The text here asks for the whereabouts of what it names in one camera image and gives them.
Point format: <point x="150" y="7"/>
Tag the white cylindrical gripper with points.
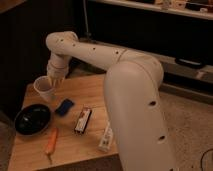
<point x="57" y="69"/>

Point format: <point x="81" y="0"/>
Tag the white ceramic cup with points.
<point x="44" y="88"/>

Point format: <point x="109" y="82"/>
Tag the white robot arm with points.
<point x="131" y="94"/>

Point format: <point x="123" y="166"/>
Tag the black ceramic bowl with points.
<point x="32" y="119"/>

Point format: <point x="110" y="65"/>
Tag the blue rectangular sponge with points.
<point x="64" y="107"/>

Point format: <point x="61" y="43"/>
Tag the wooden table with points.
<point x="28" y="152"/>

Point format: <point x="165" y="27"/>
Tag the orange carrot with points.
<point x="49" y="150"/>

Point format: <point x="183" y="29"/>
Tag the white plastic bottle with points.
<point x="106" y="139"/>

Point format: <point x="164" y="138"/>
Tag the grey baseboard heater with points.
<point x="204" y="74"/>

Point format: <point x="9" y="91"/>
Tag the wall shelf with items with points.
<point x="164" y="8"/>

